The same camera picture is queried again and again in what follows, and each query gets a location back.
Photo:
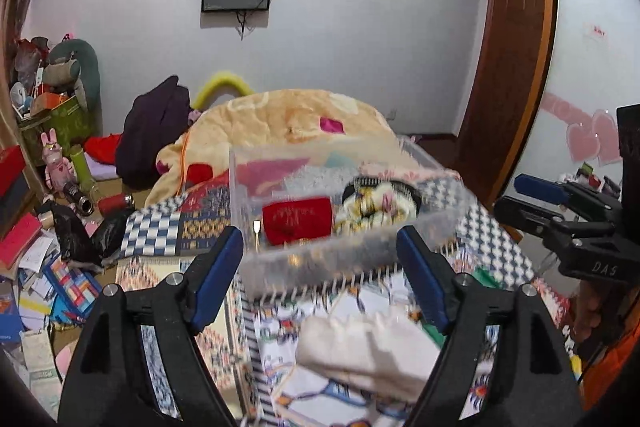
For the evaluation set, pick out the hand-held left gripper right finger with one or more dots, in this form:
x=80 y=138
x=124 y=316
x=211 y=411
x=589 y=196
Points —
x=424 y=277

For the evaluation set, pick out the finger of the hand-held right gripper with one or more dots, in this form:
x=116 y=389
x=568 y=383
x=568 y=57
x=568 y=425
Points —
x=520 y=214
x=540 y=188

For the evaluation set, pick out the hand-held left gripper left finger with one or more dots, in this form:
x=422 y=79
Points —
x=220 y=274

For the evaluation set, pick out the clear plastic storage box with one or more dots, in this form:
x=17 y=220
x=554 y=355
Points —
x=350 y=252

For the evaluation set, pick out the white cloth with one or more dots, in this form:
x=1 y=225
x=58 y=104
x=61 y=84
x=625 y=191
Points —
x=365 y=352

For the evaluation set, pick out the person's right forearm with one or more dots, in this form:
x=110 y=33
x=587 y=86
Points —
x=612 y=372

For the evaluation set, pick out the person's right hand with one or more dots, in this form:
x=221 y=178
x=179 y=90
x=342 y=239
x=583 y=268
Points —
x=590 y=307

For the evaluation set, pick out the patterned patchwork bed sheet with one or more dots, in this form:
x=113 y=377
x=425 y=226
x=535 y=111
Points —
x=165 y=227

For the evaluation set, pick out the pink heart sticker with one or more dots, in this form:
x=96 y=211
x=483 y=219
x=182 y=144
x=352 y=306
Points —
x=592 y=137

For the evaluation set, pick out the yellow patterned knit cloth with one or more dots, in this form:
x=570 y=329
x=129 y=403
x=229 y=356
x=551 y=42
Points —
x=372 y=202

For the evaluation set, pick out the red folded cloth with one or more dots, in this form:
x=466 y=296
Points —
x=297 y=221

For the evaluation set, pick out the red cylinder can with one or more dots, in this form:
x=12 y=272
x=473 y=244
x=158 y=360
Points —
x=112 y=203

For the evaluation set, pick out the black plastic bag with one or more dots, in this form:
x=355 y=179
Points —
x=75 y=237

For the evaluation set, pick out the dark purple jacket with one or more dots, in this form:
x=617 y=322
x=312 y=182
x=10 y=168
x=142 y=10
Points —
x=150 y=132

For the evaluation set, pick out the white wardrobe sliding door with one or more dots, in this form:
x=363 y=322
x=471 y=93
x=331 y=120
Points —
x=585 y=32

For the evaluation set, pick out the beige fleece blanket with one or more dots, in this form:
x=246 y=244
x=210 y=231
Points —
x=280 y=119

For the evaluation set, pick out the green cylinder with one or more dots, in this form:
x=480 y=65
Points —
x=81 y=167

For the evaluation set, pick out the pile of papers and books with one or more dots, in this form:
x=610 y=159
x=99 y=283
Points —
x=45 y=297

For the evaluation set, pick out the pink rabbit toy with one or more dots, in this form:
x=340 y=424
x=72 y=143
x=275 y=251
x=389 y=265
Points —
x=56 y=164

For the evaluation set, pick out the pink book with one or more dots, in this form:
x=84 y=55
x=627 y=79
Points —
x=17 y=239

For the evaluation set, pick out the green cardboard box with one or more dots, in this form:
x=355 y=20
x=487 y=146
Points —
x=60 y=119

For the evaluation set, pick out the red box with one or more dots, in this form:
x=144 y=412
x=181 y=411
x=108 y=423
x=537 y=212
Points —
x=10 y=169

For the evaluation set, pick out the grey stuffed toy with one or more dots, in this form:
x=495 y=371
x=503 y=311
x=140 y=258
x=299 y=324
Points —
x=75 y=64

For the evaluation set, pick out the brown wooden wardrobe frame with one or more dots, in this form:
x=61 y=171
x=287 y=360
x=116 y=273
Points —
x=515 y=57

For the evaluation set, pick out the black camera lens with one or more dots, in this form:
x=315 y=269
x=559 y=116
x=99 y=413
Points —
x=77 y=199

